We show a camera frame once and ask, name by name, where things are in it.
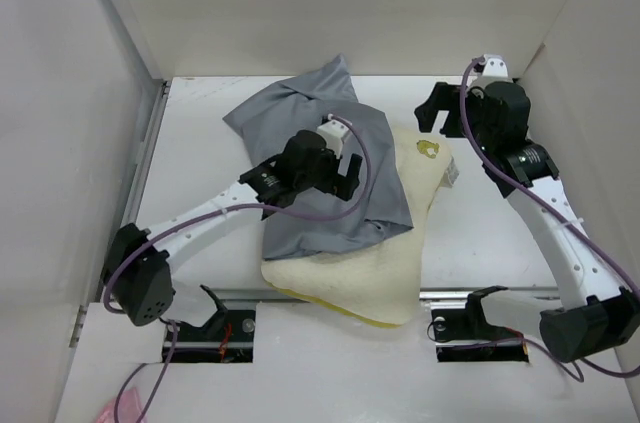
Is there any cream yellow pillow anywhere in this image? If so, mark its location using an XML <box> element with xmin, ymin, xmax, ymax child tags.
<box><xmin>261</xmin><ymin>126</ymin><xmax>458</xmax><ymax>328</ymax></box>

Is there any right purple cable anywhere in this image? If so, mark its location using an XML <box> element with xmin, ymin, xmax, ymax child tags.
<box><xmin>459</xmin><ymin>56</ymin><xmax>640</xmax><ymax>384</ymax></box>

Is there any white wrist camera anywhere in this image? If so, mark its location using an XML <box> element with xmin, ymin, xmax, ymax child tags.
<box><xmin>472</xmin><ymin>53</ymin><xmax>509</xmax><ymax>81</ymax></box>
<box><xmin>316</xmin><ymin>114</ymin><xmax>351</xmax><ymax>159</ymax></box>

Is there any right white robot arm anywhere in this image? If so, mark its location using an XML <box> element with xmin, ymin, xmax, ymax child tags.
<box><xmin>414</xmin><ymin>81</ymin><xmax>639</xmax><ymax>363</ymax></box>

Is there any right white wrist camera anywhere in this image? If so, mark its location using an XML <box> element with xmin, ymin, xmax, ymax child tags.
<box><xmin>472</xmin><ymin>53</ymin><xmax>509</xmax><ymax>81</ymax></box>

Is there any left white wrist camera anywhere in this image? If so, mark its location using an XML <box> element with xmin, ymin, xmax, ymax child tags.
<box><xmin>316</xmin><ymin>114</ymin><xmax>351</xmax><ymax>159</ymax></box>

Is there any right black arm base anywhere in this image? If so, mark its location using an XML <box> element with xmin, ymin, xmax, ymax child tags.
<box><xmin>429</xmin><ymin>286</ymin><xmax>529</xmax><ymax>363</ymax></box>

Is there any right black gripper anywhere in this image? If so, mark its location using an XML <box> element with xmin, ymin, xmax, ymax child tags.
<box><xmin>414</xmin><ymin>81</ymin><xmax>495</xmax><ymax>154</ymax></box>

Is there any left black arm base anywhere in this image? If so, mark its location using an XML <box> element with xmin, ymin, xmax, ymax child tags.
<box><xmin>160</xmin><ymin>284</ymin><xmax>256</xmax><ymax>364</ymax></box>

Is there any purple cable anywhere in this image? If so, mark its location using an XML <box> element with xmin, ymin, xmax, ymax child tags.
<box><xmin>459</xmin><ymin>56</ymin><xmax>640</xmax><ymax>384</ymax></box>
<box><xmin>102</xmin><ymin>115</ymin><xmax>372</xmax><ymax>423</ymax></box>

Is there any pink plastic bag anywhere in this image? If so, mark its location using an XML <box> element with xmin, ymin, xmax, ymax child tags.
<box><xmin>94</xmin><ymin>387</ymin><xmax>143</xmax><ymax>423</ymax></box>

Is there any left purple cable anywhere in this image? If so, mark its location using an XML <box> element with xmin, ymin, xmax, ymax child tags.
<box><xmin>102</xmin><ymin>115</ymin><xmax>372</xmax><ymax>423</ymax></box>

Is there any grey pillowcase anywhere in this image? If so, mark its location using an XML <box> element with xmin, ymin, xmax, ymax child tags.
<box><xmin>223</xmin><ymin>55</ymin><xmax>415</xmax><ymax>260</ymax></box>

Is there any aluminium front rail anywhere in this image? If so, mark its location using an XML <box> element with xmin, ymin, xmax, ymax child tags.
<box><xmin>169</xmin><ymin>287</ymin><xmax>566</xmax><ymax>307</ymax></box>

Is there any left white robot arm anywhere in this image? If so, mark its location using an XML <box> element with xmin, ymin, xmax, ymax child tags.
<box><xmin>102</xmin><ymin>130</ymin><xmax>371</xmax><ymax>340</ymax></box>

